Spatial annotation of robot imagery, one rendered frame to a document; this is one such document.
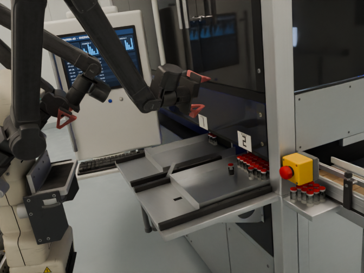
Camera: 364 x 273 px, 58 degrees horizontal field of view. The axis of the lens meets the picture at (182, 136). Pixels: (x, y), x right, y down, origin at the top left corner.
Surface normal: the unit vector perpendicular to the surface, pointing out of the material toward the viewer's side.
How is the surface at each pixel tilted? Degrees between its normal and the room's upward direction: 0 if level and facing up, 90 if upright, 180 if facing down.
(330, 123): 90
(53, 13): 90
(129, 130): 90
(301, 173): 90
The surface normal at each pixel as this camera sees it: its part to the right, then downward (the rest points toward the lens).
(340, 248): 0.39, 0.24
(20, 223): 0.17, 0.29
